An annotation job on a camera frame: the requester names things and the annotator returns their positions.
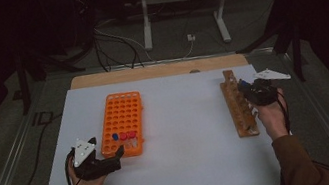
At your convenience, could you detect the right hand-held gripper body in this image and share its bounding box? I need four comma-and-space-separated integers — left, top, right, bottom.
246, 65, 296, 108

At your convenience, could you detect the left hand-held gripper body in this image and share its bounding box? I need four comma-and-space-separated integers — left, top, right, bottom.
68, 132, 124, 184

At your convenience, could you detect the red capped test tube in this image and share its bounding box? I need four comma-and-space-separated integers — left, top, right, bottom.
119, 131, 130, 149
127, 130, 139, 149

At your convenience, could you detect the wooden test tube rack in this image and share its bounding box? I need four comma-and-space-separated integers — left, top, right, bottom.
217, 66, 262, 140

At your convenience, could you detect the orange plastic test tube rack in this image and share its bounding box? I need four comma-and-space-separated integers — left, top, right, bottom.
91, 89, 151, 163

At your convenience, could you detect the person's right hand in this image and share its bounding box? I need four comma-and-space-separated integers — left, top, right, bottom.
247, 87, 293, 144

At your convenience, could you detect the black tripod stand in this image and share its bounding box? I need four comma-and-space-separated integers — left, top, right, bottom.
228, 0, 313, 92
10, 35, 91, 116

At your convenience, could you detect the white board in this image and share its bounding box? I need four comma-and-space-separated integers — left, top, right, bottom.
18, 54, 302, 185

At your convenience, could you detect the dark equipment tower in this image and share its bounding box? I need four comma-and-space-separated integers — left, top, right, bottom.
69, 0, 103, 54

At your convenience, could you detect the right hand-held gripper cable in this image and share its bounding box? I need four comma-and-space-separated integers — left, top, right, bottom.
274, 82, 329, 185

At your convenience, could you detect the hand-held gripper cable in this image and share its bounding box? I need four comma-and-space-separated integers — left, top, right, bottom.
274, 82, 329, 185
61, 148, 82, 185

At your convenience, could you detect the left hand-held gripper cable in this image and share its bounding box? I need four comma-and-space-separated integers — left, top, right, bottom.
61, 148, 82, 185

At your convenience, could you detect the white plug cable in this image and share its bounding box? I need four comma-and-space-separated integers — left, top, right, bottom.
177, 39, 197, 60

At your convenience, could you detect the aluminium cross rail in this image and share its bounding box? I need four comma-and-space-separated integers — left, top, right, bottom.
44, 36, 281, 92

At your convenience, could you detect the long white floor cable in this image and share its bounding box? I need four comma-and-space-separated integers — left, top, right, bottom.
94, 18, 156, 71

